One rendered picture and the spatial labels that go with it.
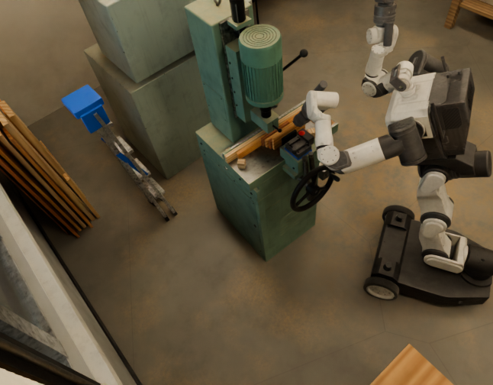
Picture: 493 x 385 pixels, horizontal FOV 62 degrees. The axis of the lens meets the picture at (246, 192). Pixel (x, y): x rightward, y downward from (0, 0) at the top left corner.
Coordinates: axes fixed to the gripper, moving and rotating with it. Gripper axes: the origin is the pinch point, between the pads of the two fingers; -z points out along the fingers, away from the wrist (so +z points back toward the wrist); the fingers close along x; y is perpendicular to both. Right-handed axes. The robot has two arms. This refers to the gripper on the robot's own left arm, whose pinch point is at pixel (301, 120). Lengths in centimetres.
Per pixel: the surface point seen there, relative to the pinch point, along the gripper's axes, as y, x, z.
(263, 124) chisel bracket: 10.1, -11.3, -12.6
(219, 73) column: 39.5, -18.8, -3.6
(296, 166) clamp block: -15.8, -10.5, -11.7
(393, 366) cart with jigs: -112, -32, -3
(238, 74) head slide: 32.3, -14.8, 4.0
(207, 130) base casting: 31, -23, -54
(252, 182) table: -10.0, -30.9, -18.6
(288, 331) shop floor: -93, -48, -75
